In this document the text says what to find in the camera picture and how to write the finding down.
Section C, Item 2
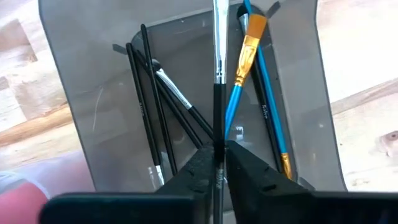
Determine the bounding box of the large blue paintbrush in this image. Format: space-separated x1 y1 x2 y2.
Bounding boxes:
224 12 268 139

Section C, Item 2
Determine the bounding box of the clear plastic storage bin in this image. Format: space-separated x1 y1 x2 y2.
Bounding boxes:
37 0 348 194

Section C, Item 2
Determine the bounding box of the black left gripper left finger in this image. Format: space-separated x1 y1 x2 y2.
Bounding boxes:
39 141 216 224

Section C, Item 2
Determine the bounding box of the thin blue paintbrush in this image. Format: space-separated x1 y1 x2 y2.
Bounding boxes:
242 0 294 181

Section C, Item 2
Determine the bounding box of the thin black paintbrush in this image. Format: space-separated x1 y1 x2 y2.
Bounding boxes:
236 3 284 174
151 58 216 141
139 23 178 177
212 0 230 224
125 42 165 186

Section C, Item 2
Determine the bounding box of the light pink paint bottle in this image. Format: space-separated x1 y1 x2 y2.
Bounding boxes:
0 151 96 200

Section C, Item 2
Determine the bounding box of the hot pink paint bottle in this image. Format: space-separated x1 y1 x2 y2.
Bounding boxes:
0 180 50 224

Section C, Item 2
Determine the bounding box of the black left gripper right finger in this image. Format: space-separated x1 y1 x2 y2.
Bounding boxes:
225 139 398 224

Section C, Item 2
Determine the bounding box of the black paintbrush tan tail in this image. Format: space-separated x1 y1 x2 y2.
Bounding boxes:
132 49 205 149

